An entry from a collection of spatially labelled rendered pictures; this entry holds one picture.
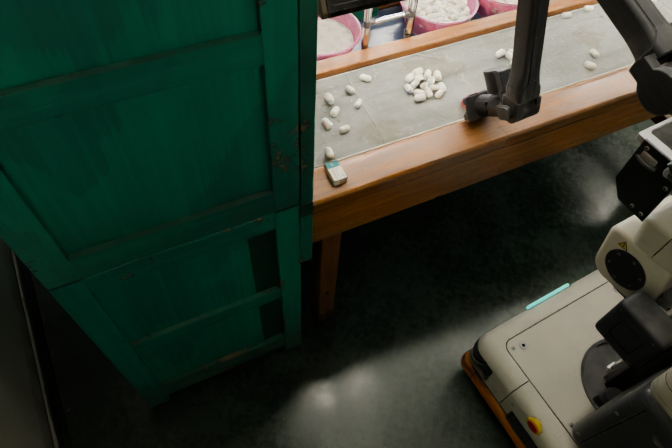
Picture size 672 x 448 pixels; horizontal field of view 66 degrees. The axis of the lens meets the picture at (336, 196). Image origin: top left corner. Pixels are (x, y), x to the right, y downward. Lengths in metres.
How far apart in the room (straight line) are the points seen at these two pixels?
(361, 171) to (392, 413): 0.87
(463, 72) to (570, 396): 0.99
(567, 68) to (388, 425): 1.26
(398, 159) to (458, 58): 0.49
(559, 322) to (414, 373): 0.50
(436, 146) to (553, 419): 0.82
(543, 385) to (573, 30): 1.13
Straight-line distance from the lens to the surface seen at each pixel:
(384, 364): 1.89
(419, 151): 1.37
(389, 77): 1.60
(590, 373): 1.78
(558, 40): 1.91
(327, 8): 1.27
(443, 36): 1.75
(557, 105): 1.63
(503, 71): 1.36
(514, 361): 1.69
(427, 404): 1.87
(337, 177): 1.26
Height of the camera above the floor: 1.77
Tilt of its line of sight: 54 degrees down
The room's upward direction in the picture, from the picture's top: 5 degrees clockwise
